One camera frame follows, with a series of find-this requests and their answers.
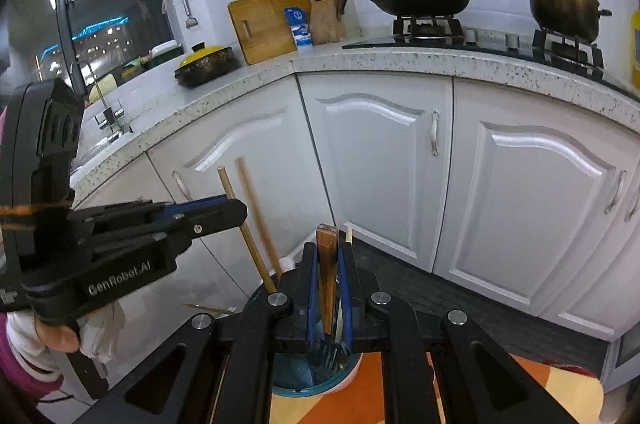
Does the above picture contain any yellow-lidded black casserole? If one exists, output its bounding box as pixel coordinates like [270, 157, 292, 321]
[174, 43, 238, 89]

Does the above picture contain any wooden knife block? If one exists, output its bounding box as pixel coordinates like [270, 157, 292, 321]
[311, 0, 347, 45]

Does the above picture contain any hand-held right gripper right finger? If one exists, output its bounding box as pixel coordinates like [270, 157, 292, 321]
[336, 241, 576, 424]

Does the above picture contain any person's left hand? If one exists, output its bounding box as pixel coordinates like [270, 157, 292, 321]
[37, 301, 127, 364]

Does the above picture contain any wooden cutting board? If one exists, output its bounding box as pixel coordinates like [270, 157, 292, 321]
[227, 0, 313, 66]

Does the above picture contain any person's left forearm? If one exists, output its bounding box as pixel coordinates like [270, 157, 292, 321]
[0, 309, 68, 405]

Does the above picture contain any wooden-handled fork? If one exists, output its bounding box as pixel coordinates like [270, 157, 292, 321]
[306, 224, 351, 372]

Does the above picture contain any thin brown chopstick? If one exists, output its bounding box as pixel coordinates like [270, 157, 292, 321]
[182, 301, 236, 317]

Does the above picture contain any curved white cabinet door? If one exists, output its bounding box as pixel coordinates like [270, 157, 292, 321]
[145, 77, 333, 305]

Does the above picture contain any bronze stockpot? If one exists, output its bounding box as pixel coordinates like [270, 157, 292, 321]
[509, 0, 613, 44]

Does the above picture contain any blue white salt packet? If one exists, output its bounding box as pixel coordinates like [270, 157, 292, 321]
[284, 7, 315, 52]

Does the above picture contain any orange yellow printed tablecloth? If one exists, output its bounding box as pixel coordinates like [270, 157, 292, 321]
[272, 351, 603, 424]

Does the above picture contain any yellow cooking oil bottle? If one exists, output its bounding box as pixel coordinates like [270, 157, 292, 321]
[627, 7, 640, 88]

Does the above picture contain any white dish tray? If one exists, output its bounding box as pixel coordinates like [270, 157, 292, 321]
[120, 39, 183, 78]

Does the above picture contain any chrome sink faucet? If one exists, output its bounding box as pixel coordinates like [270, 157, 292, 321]
[62, 62, 126, 136]

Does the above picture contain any black gas stove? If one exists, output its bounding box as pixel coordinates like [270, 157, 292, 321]
[342, 17, 616, 80]

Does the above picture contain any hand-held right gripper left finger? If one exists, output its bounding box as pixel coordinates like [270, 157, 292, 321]
[75, 243, 321, 424]

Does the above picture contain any speckled stone countertop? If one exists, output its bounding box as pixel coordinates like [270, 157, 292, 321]
[70, 39, 640, 200]

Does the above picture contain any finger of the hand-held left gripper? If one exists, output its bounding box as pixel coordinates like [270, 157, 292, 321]
[70, 198, 226, 225]
[82, 199, 249, 255]

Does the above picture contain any teal utensil holder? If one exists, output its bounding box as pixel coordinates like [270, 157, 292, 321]
[245, 274, 365, 399]

